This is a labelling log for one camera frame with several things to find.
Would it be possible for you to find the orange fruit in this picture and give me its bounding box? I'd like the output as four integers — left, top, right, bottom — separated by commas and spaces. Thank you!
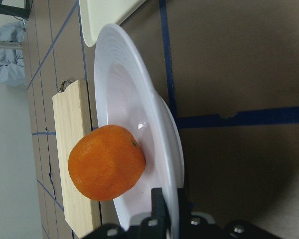
74, 124, 146, 201

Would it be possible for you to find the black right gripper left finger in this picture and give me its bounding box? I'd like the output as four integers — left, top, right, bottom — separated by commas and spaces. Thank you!
151, 188, 170, 227

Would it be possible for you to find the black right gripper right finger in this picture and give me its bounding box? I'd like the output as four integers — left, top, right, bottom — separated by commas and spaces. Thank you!
177, 188, 193, 217

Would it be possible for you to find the bamboo cutting board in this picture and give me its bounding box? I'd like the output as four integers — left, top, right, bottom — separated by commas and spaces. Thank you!
52, 80, 101, 239

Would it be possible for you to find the cream bear tray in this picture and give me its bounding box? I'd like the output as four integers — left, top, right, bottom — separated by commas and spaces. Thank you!
79, 0, 145, 47

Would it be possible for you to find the brown paper table cover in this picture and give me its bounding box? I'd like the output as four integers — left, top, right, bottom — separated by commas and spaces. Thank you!
24, 0, 299, 239

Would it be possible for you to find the person in blue shirt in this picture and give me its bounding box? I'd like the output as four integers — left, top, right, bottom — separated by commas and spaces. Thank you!
0, 21, 26, 87

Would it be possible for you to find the white round plate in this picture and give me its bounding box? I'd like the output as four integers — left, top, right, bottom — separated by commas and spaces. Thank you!
94, 24, 184, 239

